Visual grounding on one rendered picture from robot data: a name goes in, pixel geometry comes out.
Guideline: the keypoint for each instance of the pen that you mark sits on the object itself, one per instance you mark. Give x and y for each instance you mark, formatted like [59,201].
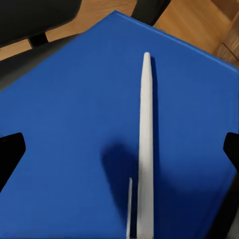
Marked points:
[144,217]

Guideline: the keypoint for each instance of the swivel chair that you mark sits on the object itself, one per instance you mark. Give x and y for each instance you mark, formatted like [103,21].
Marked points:
[31,19]

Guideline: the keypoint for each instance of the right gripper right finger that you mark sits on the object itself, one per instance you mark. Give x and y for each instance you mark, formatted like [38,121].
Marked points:
[231,148]

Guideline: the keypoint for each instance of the folder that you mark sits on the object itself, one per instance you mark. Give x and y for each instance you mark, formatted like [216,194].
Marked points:
[79,113]

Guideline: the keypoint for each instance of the bookcase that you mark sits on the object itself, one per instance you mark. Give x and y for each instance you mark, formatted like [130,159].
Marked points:
[202,23]

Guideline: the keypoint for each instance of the cabinet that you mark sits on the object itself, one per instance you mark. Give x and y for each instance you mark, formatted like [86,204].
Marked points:
[228,51]

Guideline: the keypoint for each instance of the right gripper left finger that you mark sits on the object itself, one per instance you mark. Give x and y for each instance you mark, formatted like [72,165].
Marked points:
[12,148]

